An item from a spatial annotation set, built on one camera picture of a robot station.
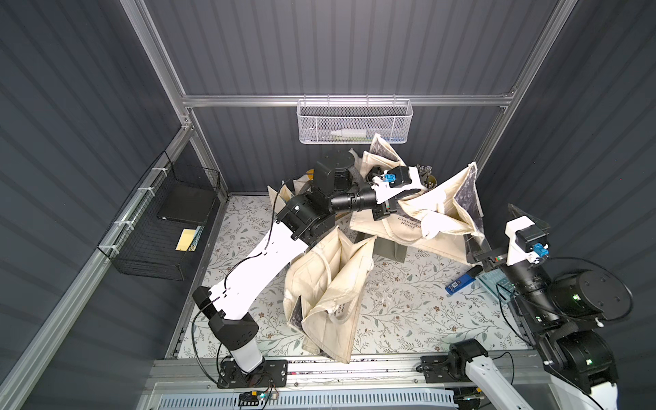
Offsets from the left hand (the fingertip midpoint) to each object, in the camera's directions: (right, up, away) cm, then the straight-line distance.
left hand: (419, 186), depth 51 cm
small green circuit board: (-41, -58, +21) cm, 74 cm away
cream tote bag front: (-20, -29, +24) cm, 43 cm away
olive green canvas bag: (+5, -19, +48) cm, 52 cm away
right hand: (+15, -6, -2) cm, 16 cm away
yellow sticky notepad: (-60, -12, +23) cm, 66 cm away
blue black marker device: (+30, -29, +40) cm, 58 cm away
